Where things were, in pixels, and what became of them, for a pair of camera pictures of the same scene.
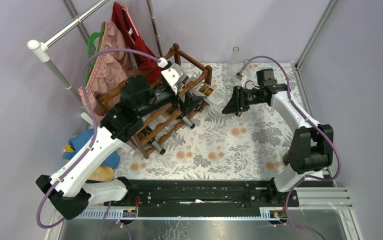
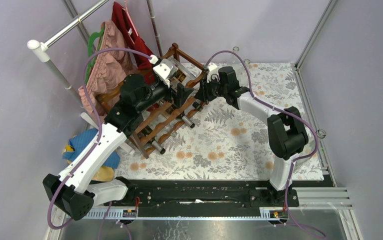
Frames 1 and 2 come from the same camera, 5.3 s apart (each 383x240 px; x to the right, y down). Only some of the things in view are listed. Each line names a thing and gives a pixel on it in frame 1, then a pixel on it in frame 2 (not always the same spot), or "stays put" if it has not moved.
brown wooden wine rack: x=181 y=79 stays put
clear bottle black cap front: x=189 y=79 -> x=197 y=106
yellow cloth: x=102 y=174 stays put
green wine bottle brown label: x=157 y=146 stays put
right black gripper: x=237 y=104 -> x=202 y=94
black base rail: x=205 y=197 stays put
